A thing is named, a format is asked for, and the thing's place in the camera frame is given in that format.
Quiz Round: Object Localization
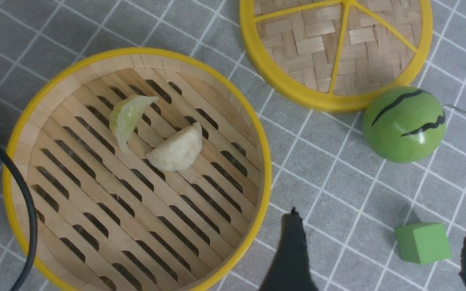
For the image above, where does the white round dumpling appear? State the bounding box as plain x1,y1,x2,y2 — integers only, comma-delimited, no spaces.
145,122,202,171

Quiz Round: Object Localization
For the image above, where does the yellow woven steamer lid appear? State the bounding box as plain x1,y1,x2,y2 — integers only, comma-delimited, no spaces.
239,0,433,112

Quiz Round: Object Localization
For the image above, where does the green dumpling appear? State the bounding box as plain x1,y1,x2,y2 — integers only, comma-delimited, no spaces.
109,95,159,154

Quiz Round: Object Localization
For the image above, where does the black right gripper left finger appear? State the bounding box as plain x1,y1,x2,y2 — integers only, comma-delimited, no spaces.
259,207,318,291

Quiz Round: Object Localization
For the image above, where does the green toy watermelon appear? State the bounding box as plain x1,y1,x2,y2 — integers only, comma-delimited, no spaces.
362,86,466,164

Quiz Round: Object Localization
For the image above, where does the yellow rimmed bamboo steamer tray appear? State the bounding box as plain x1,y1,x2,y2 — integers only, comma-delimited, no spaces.
7,48,272,291

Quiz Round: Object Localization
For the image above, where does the grey checked tablecloth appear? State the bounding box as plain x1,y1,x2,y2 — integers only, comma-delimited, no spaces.
0,0,466,291

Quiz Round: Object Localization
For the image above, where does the green foam cube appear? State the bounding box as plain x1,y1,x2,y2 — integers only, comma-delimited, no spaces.
394,222,451,265

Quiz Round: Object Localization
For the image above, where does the black left cable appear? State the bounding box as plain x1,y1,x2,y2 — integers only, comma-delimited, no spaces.
0,123,38,291

